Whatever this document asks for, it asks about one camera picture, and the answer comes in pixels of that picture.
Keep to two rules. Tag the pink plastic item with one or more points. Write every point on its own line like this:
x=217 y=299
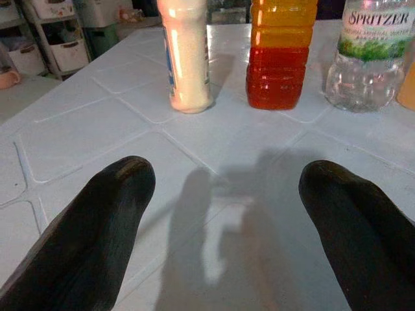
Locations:
x=8 y=80

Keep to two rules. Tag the cream white bottle blue label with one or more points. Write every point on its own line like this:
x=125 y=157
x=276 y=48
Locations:
x=189 y=61

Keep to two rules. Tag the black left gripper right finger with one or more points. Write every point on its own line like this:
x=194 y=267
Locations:
x=363 y=233

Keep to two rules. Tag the white shelf rack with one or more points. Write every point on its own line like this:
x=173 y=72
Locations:
x=43 y=35

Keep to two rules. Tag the white drawer bin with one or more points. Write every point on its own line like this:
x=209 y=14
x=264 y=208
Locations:
x=53 y=8
x=26 y=60
x=69 y=55

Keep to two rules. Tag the yellow orange juice bottle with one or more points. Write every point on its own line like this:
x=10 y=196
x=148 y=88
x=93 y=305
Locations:
x=407 y=84

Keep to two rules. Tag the green storage bin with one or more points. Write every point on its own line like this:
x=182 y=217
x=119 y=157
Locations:
x=101 y=39

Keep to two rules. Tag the orange red liquid bottle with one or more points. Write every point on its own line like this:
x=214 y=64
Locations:
x=279 y=58

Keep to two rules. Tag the white box appliance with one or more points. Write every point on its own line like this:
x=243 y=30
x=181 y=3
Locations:
x=97 y=12

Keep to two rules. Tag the clear Spritzer water bottle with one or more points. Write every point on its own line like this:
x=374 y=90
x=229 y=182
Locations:
x=366 y=71

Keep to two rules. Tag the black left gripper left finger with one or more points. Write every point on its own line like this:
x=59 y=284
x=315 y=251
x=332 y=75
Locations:
x=87 y=233

